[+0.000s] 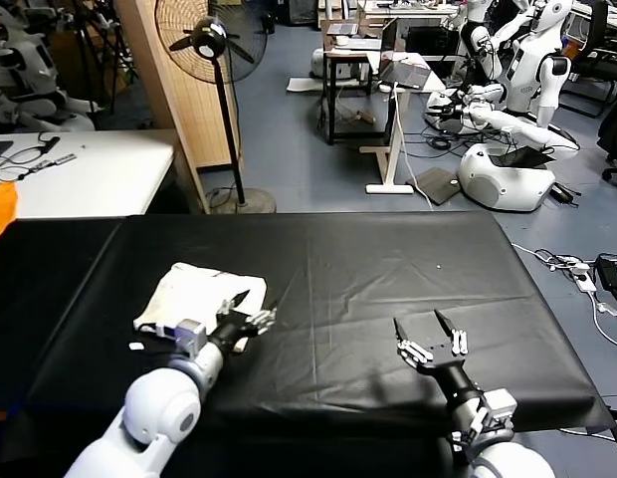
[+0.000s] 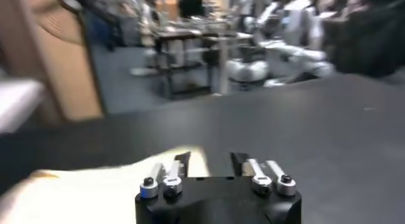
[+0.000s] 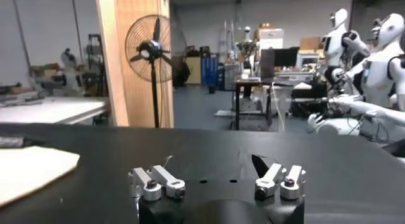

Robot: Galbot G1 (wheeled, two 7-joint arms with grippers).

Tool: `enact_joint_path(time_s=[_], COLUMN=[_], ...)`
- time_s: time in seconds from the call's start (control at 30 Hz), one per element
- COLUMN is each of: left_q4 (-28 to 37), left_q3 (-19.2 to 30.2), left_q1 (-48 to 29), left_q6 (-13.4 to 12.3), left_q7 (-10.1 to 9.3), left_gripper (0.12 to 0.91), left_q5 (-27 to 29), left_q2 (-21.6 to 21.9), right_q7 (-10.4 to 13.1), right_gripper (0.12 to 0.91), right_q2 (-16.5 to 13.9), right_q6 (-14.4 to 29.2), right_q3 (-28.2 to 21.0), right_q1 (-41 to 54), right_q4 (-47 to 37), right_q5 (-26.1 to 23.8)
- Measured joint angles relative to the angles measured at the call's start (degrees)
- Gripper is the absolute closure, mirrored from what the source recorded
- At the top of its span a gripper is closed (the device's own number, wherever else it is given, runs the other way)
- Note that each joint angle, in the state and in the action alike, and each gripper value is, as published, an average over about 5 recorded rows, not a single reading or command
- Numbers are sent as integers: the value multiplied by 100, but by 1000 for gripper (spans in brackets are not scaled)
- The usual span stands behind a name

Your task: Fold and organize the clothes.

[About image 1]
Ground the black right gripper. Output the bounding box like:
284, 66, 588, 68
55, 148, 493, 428
392, 309, 470, 373

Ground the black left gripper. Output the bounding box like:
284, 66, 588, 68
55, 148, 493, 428
208, 289, 279, 355

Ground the cream cotton shirt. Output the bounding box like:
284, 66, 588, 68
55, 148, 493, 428
132, 262, 268, 353

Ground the small white robot base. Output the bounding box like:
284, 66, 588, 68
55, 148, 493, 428
308, 47, 368, 81

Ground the large white robot base shell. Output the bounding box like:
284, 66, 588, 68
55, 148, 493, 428
456, 141, 557, 213

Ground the black table cover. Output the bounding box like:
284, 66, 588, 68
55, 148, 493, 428
0, 211, 617, 449

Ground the white power strip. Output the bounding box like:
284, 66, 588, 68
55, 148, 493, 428
569, 261, 599, 295

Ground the black flat floor panel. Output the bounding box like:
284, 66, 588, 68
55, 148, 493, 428
415, 166, 463, 206

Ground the black power adapter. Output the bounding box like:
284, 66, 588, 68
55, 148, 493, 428
594, 254, 617, 300

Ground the white side table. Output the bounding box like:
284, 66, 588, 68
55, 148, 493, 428
0, 128, 176, 220

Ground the white-legged standing desk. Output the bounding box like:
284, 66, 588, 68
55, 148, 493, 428
358, 49, 448, 195

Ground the light wooden partition panel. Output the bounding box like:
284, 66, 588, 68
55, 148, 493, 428
113, 0, 241, 213

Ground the white flat floor board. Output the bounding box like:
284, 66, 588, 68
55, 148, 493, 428
286, 77, 328, 94

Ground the silver usb hub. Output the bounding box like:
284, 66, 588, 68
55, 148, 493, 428
30, 152, 79, 173

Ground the orange cloth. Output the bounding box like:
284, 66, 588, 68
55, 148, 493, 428
0, 182, 19, 245

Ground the open dark laptop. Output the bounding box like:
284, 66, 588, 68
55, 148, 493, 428
377, 17, 433, 91

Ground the black office chair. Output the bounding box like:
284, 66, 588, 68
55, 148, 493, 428
596, 84, 617, 189
561, 0, 617, 120

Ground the white humanoid robot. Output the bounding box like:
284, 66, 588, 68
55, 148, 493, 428
504, 0, 574, 125
456, 0, 537, 96

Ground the black tripod stand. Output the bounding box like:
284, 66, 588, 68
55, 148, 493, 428
73, 0, 139, 101

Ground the black computer monitor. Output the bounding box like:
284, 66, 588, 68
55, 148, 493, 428
404, 25, 461, 64

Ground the white grey background robot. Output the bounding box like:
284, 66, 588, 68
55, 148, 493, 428
0, 0, 97, 133

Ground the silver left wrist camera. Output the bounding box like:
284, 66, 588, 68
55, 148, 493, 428
156, 320, 209, 358

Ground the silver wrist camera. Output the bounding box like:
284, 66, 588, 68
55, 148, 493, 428
156, 320, 209, 358
480, 388, 516, 430

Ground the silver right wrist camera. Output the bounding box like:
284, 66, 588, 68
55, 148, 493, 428
480, 388, 516, 430

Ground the white floor cable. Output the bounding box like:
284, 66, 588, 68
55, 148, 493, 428
510, 242, 617, 345

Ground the black floor cable coil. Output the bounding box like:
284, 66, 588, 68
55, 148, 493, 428
419, 121, 466, 152

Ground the black metal frame desk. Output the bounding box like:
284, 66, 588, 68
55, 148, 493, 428
321, 35, 388, 145

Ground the white hanging desk cable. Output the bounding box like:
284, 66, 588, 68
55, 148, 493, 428
390, 82, 438, 213

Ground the black cable with adapter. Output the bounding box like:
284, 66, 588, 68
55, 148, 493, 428
0, 130, 62, 183

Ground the black pedestal fan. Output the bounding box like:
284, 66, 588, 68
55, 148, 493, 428
153, 0, 278, 214

